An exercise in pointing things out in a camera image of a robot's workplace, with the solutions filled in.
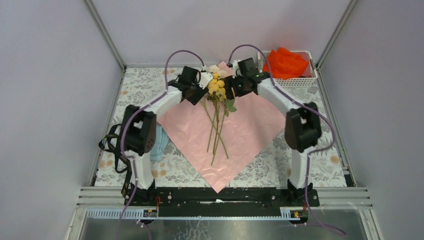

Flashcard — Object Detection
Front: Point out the pink fake flower stem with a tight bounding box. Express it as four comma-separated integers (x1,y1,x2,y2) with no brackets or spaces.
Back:
211,95,237,162

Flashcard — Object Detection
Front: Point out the yellow fake flower stem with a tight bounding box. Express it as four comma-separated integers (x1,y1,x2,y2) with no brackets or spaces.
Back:
201,73,229,167

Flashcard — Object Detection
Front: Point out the white fake flower stem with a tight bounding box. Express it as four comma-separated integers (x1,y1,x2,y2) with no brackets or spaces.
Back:
203,65,227,152

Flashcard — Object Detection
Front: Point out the pink purple wrapping paper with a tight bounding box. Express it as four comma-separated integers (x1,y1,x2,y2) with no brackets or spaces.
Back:
157,61,288,194

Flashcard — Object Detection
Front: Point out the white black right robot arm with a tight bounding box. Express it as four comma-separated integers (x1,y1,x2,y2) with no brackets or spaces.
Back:
224,58,322,206

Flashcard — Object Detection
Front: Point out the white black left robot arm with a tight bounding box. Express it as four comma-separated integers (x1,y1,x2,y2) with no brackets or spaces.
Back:
118,66,213,206

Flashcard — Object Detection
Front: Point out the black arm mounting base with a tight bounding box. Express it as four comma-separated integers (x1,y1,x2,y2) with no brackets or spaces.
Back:
124,187,320,217

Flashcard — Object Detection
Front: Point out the orange cloth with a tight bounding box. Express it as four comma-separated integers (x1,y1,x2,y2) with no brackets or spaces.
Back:
262,47,309,80

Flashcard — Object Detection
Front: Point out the floral patterned table mat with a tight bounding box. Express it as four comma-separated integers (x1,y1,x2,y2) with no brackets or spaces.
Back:
93,68,347,187

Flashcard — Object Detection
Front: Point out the light blue towel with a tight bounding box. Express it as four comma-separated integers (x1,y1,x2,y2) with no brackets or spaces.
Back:
150,125,169,162

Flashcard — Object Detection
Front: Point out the white perforated plastic basket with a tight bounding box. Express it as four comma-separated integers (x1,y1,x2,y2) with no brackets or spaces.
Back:
257,50,318,87

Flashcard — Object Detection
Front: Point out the black printed ribbon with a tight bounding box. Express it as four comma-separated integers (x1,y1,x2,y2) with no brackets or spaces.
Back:
98,124,132,199

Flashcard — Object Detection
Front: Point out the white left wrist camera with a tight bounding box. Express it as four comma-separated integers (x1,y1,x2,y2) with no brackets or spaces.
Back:
198,71,214,89

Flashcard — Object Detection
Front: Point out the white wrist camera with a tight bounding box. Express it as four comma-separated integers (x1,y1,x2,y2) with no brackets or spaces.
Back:
231,59,241,78
198,71,214,89

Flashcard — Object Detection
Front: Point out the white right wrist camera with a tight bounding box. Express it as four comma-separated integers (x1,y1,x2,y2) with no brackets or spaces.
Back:
231,59,241,78

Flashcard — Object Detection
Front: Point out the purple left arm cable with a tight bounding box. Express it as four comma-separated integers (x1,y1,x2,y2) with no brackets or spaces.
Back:
114,49,207,240

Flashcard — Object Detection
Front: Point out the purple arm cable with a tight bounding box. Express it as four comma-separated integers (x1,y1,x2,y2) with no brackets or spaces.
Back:
114,49,207,240
227,43,349,237

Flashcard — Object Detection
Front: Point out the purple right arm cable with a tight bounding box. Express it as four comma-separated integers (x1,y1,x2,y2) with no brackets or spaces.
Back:
227,43,349,237

